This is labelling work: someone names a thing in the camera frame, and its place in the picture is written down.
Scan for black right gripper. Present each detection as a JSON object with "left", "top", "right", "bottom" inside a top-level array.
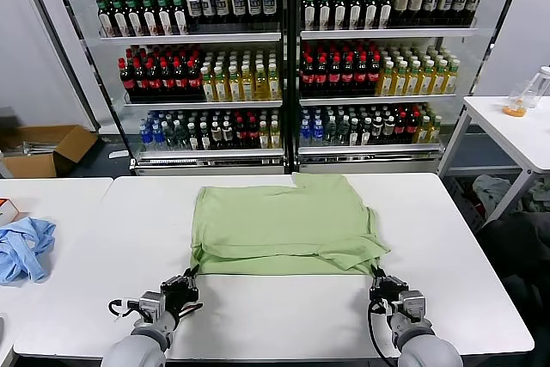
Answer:
[{"left": 369, "top": 266, "right": 409, "bottom": 307}]

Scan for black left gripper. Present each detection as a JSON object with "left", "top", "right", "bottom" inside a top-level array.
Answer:
[{"left": 161, "top": 266, "right": 201, "bottom": 321}]

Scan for light green printed t-shirt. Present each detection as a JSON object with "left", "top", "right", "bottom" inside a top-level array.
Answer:
[{"left": 189, "top": 172, "right": 392, "bottom": 277}]

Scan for clear green water bottle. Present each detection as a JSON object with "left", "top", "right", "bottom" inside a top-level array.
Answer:
[
  {"left": 164, "top": 119, "right": 178, "bottom": 150},
  {"left": 336, "top": 116, "right": 350, "bottom": 147},
  {"left": 323, "top": 116, "right": 338, "bottom": 147},
  {"left": 175, "top": 119, "right": 189, "bottom": 150}
]

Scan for grey cloth pile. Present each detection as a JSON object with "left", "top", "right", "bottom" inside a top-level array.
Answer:
[{"left": 472, "top": 174, "right": 523, "bottom": 213}]

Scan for blue label water bottle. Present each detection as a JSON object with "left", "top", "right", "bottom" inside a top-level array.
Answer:
[
  {"left": 311, "top": 116, "right": 325, "bottom": 147},
  {"left": 298, "top": 116, "right": 313, "bottom": 147},
  {"left": 140, "top": 119, "right": 154, "bottom": 150},
  {"left": 152, "top": 119, "right": 166, "bottom": 150}
]

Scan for person in black clothing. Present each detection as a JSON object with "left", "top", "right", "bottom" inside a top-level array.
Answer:
[{"left": 483, "top": 210, "right": 550, "bottom": 333}]

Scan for crumpled light blue cloth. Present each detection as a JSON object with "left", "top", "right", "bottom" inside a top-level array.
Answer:
[{"left": 0, "top": 216, "right": 58, "bottom": 286}]

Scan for dark mixed cloth pile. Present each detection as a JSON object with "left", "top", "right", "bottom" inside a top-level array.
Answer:
[{"left": 522, "top": 181, "right": 550, "bottom": 213}]

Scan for open cardboard box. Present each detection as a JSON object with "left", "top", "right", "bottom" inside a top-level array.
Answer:
[{"left": 0, "top": 124, "right": 99, "bottom": 179}]

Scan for white side table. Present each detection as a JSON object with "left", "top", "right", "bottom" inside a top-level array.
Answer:
[{"left": 437, "top": 95, "right": 550, "bottom": 222}]

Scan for yellow tea bottle white cap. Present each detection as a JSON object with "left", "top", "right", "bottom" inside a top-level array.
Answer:
[
  {"left": 201, "top": 66, "right": 216, "bottom": 103},
  {"left": 379, "top": 61, "right": 395, "bottom": 97},
  {"left": 419, "top": 60, "right": 434, "bottom": 96},
  {"left": 267, "top": 63, "right": 282, "bottom": 101},
  {"left": 444, "top": 59, "right": 458, "bottom": 95},
  {"left": 241, "top": 64, "right": 256, "bottom": 101},
  {"left": 228, "top": 64, "right": 242, "bottom": 102},
  {"left": 406, "top": 60, "right": 421, "bottom": 97},
  {"left": 254, "top": 64, "right": 269, "bottom": 101},
  {"left": 214, "top": 65, "right": 229, "bottom": 102},
  {"left": 432, "top": 59, "right": 447, "bottom": 96},
  {"left": 394, "top": 61, "right": 408, "bottom": 97}
]

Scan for orange and white box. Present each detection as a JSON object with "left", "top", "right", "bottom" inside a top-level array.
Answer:
[{"left": 0, "top": 197, "right": 31, "bottom": 227}]

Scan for grey metal parts bundle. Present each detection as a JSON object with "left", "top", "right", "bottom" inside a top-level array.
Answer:
[{"left": 16, "top": 139, "right": 59, "bottom": 156}]

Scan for clear cup orange contents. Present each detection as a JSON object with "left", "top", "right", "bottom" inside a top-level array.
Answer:
[{"left": 502, "top": 82, "right": 532, "bottom": 119}]

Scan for glass door beverage cabinet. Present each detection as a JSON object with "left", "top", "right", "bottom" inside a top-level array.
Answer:
[{"left": 19, "top": 0, "right": 297, "bottom": 177}]

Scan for beverage shelf with bottles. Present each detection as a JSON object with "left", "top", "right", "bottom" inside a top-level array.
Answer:
[{"left": 291, "top": 0, "right": 528, "bottom": 175}]

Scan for clear bottle white cap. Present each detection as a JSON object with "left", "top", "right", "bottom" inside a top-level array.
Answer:
[{"left": 524, "top": 65, "right": 550, "bottom": 109}]

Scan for green cap white label bottle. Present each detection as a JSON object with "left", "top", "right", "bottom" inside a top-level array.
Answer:
[
  {"left": 171, "top": 0, "right": 189, "bottom": 36},
  {"left": 316, "top": 0, "right": 333, "bottom": 32},
  {"left": 347, "top": 0, "right": 364, "bottom": 31},
  {"left": 302, "top": 0, "right": 318, "bottom": 32},
  {"left": 97, "top": 0, "right": 114, "bottom": 38},
  {"left": 141, "top": 0, "right": 159, "bottom": 37},
  {"left": 126, "top": 0, "right": 144, "bottom": 37},
  {"left": 378, "top": 0, "right": 394, "bottom": 30},
  {"left": 332, "top": 0, "right": 349, "bottom": 31},
  {"left": 363, "top": 0, "right": 380, "bottom": 30},
  {"left": 112, "top": 0, "right": 129, "bottom": 38},
  {"left": 156, "top": 0, "right": 174, "bottom": 36}
]

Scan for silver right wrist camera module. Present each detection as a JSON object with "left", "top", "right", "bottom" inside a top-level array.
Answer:
[{"left": 395, "top": 289, "right": 427, "bottom": 321}]

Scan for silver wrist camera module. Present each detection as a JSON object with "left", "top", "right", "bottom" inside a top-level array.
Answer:
[
  {"left": 137, "top": 291, "right": 168, "bottom": 321},
  {"left": 395, "top": 289, "right": 427, "bottom": 321}
]

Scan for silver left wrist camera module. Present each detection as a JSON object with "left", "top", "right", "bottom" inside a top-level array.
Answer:
[{"left": 137, "top": 291, "right": 168, "bottom": 321}]

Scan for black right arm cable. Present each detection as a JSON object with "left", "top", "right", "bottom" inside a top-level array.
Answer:
[{"left": 367, "top": 300, "right": 403, "bottom": 362}]

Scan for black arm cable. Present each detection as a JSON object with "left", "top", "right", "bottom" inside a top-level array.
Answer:
[
  {"left": 107, "top": 297, "right": 143, "bottom": 321},
  {"left": 367, "top": 300, "right": 403, "bottom": 362}
]

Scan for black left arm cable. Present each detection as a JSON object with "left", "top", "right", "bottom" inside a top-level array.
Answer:
[{"left": 107, "top": 297, "right": 143, "bottom": 321}]

